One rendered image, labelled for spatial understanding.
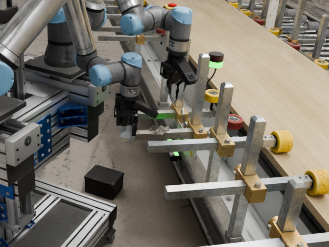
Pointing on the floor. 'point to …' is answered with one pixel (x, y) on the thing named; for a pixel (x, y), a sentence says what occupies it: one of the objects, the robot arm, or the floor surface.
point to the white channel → (271, 13)
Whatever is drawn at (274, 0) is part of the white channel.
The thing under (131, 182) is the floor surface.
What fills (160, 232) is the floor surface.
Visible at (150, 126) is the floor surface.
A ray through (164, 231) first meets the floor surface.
